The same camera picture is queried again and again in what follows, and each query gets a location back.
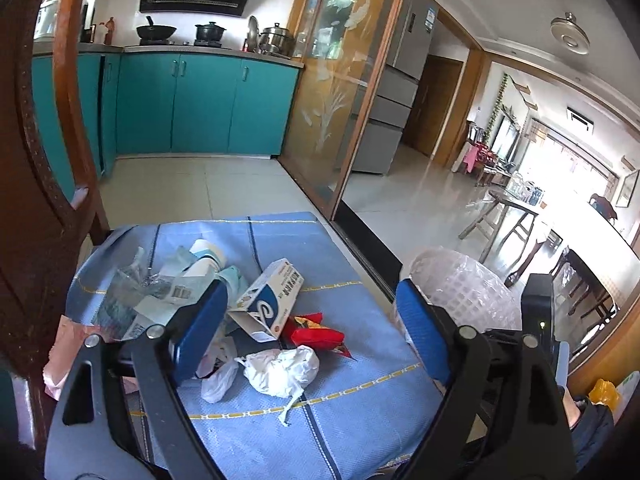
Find thin white plastic bag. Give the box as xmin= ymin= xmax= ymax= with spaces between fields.
xmin=195 ymin=335 xmax=242 ymax=404

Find teal kitchen cabinets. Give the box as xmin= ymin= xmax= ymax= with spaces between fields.
xmin=32 ymin=45 xmax=306 ymax=181

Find pink covered chairs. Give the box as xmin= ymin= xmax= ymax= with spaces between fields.
xmin=462 ymin=142 xmax=497 ymax=175

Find clear plastic basket liner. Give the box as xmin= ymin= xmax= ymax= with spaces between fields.
xmin=399 ymin=247 xmax=526 ymax=336

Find teal plastic packet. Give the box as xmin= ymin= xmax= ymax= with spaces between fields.
xmin=215 ymin=265 xmax=251 ymax=307

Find gas stove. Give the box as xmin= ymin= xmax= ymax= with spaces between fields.
xmin=137 ymin=37 xmax=233 ymax=51

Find television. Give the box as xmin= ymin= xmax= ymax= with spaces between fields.
xmin=492 ymin=110 xmax=521 ymax=161

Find black cooking pot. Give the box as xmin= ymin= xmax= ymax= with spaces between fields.
xmin=194 ymin=21 xmax=228 ymax=43

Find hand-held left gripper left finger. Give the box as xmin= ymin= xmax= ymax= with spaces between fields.
xmin=44 ymin=279 xmax=231 ymax=480

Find blue striped tablecloth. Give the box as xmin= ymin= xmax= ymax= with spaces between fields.
xmin=65 ymin=211 xmax=451 ymax=480

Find framed wall picture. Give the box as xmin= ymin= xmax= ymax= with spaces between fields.
xmin=615 ymin=169 xmax=640 ymax=208

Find carved wooden chair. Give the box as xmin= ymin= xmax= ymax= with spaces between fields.
xmin=0 ymin=0 xmax=126 ymax=461

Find pink printed plastic bag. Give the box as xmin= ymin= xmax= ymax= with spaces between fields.
xmin=44 ymin=314 xmax=101 ymax=401

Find person's dark clothing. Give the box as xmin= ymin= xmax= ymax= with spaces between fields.
xmin=572 ymin=400 xmax=617 ymax=473

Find clear plastic wrapper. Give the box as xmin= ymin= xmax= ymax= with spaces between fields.
xmin=92 ymin=247 xmax=216 ymax=342

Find white kitchen appliance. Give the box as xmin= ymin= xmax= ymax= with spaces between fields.
xmin=32 ymin=0 xmax=61 ymax=38

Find ceiling air vent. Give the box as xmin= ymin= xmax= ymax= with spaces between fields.
xmin=566 ymin=107 xmax=596 ymax=133

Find yellow plastic bag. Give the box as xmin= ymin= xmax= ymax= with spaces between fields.
xmin=589 ymin=379 xmax=621 ymax=408

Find person's right forearm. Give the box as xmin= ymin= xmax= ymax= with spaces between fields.
xmin=560 ymin=387 xmax=588 ymax=428

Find black wok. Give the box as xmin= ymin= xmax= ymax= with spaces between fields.
xmin=136 ymin=15 xmax=178 ymax=41

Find dark dining table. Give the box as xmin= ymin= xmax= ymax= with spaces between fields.
xmin=547 ymin=247 xmax=621 ymax=346

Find brown wooden door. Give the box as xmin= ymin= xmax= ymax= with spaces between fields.
xmin=402 ymin=55 xmax=463 ymax=158

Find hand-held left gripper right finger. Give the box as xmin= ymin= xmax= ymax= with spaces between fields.
xmin=394 ymin=279 xmax=577 ymax=480

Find stainless steel pot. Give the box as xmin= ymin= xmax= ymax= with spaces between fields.
xmin=257 ymin=23 xmax=296 ymax=56

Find red snack wrapper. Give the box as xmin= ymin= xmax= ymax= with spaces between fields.
xmin=281 ymin=312 xmax=357 ymax=359

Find green garland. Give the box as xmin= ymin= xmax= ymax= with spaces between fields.
xmin=487 ymin=72 xmax=508 ymax=136

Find white plastic bottle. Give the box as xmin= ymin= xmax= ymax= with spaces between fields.
xmin=187 ymin=238 xmax=228 ymax=275

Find white and blue cardboard box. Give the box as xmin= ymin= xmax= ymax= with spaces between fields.
xmin=227 ymin=258 xmax=306 ymax=343

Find silver refrigerator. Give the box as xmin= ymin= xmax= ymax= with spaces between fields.
xmin=350 ymin=0 xmax=441 ymax=176

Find etched glass sliding door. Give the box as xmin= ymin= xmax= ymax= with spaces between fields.
xmin=277 ymin=0 xmax=416 ymax=221

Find wooden side table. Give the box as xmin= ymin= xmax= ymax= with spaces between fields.
xmin=457 ymin=190 xmax=541 ymax=261

